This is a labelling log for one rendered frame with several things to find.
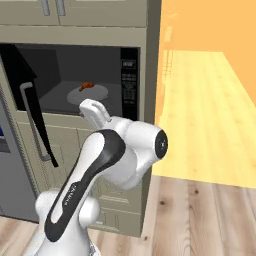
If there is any black microwave door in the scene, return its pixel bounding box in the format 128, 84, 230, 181
0, 43, 60, 169

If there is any grey microwave door handle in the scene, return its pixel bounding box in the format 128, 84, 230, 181
19, 81, 53, 163

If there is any beige lower cupboard door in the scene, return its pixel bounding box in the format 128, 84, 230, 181
16, 121, 101, 204

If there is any black built-in microwave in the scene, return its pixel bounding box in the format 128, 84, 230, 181
0, 43, 141, 123

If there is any orange food piece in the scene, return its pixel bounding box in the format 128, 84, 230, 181
78, 82, 96, 93

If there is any white round plate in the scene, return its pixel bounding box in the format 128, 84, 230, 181
66, 84, 110, 107

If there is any beige tall cabinet housing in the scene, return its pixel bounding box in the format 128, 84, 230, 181
0, 0, 163, 239

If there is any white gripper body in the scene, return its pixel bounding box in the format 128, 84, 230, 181
78, 98, 112, 129

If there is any beige cupboard door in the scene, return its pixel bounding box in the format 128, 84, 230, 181
16, 121, 101, 204
59, 0, 148, 28
0, 0, 61, 27

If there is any grey cupboard handle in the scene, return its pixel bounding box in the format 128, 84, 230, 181
55, 0, 66, 17
41, 0, 51, 17

